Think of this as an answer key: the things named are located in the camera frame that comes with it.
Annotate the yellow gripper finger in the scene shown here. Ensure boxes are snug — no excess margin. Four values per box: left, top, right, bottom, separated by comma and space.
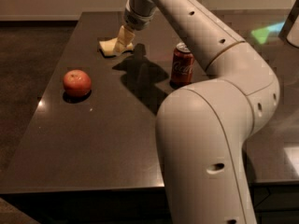
114, 25, 135, 54

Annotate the yellow sponge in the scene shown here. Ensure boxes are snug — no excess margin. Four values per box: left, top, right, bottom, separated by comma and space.
99, 38, 134, 57

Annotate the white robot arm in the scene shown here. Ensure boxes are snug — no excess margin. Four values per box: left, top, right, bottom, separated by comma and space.
125, 0, 279, 224

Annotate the red coke can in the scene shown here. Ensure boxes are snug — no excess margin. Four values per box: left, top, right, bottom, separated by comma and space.
170, 42, 194, 88

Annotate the red apple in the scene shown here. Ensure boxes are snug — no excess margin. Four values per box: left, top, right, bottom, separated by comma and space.
63, 70, 92, 98

